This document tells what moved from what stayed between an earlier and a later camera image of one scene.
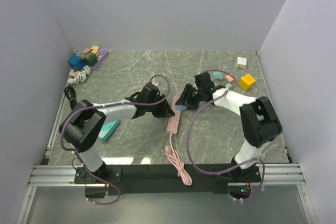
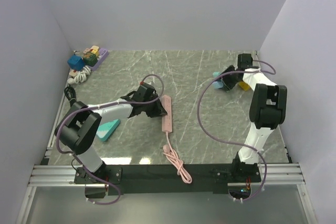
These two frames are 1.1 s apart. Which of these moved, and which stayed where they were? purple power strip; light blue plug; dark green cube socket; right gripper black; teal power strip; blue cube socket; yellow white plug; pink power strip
Moved: light blue plug; right gripper black; pink power strip
Stayed: blue cube socket; teal power strip; dark green cube socket; purple power strip; yellow white plug
